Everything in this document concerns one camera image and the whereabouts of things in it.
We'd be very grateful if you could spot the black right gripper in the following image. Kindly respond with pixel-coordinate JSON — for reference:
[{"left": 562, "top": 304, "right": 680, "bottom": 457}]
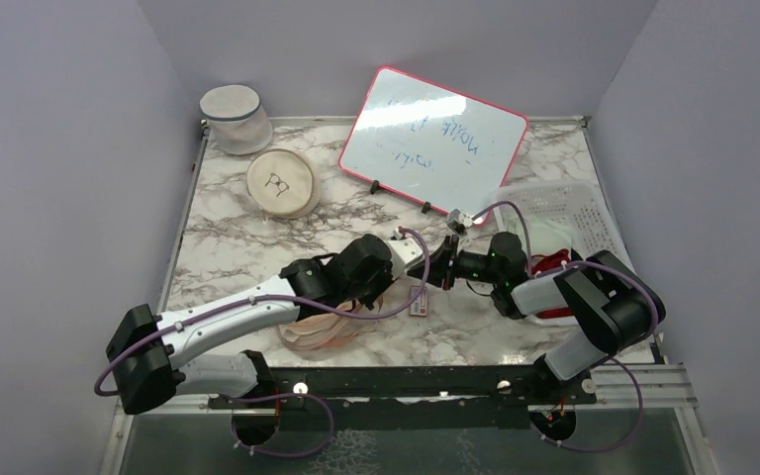
[{"left": 408, "top": 233, "right": 504, "bottom": 290}]

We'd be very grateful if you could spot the floral mesh laundry bag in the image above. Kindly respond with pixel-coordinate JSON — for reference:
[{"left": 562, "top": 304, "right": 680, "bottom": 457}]
[{"left": 276, "top": 313, "right": 371, "bottom": 351}]

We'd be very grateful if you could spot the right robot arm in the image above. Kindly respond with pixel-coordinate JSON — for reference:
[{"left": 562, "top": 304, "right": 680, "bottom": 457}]
[{"left": 407, "top": 232, "right": 666, "bottom": 403}]

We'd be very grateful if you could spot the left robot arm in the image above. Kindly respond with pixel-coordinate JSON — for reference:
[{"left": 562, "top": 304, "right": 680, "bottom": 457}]
[{"left": 102, "top": 235, "right": 423, "bottom": 415}]

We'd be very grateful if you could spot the white cylindrical mesh laundry bag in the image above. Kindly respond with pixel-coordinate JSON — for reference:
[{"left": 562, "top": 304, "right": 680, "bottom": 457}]
[{"left": 199, "top": 84, "right": 273, "bottom": 155}]

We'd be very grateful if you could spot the red garment in basket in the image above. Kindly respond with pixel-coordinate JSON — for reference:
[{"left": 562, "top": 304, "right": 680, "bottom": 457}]
[{"left": 531, "top": 248, "right": 574, "bottom": 326}]

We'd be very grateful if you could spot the white garment in basket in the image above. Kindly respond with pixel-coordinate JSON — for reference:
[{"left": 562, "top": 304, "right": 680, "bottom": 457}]
[{"left": 525, "top": 216, "right": 573, "bottom": 255}]

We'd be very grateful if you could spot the pink-framed whiteboard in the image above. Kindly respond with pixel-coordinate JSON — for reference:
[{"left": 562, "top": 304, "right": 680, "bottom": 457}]
[{"left": 338, "top": 66, "right": 529, "bottom": 216}]

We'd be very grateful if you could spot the black front mounting bar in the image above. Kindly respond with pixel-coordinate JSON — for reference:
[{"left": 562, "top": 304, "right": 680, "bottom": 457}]
[{"left": 208, "top": 365, "right": 597, "bottom": 433}]

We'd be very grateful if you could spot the white plastic basket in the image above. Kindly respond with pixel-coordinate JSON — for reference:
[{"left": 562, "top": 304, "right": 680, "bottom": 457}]
[{"left": 490, "top": 180, "right": 637, "bottom": 328}]

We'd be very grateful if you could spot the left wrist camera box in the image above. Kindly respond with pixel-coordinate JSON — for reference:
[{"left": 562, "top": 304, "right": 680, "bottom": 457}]
[{"left": 384, "top": 229, "right": 429, "bottom": 279}]

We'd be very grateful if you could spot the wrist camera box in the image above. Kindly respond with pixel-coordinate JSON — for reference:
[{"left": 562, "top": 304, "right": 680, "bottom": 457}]
[
  {"left": 445, "top": 209, "right": 474, "bottom": 237},
  {"left": 384, "top": 229, "right": 429, "bottom": 279}
]

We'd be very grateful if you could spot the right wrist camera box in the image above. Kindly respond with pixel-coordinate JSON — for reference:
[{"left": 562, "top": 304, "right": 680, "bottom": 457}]
[{"left": 445, "top": 209, "right": 474, "bottom": 237}]

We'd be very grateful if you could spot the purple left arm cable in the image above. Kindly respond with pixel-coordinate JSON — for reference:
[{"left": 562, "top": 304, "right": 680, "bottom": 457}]
[{"left": 94, "top": 227, "right": 432, "bottom": 459}]

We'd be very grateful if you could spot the aluminium table edge rail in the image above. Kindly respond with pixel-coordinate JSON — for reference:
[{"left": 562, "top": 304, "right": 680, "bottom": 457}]
[{"left": 147, "top": 119, "right": 211, "bottom": 313}]

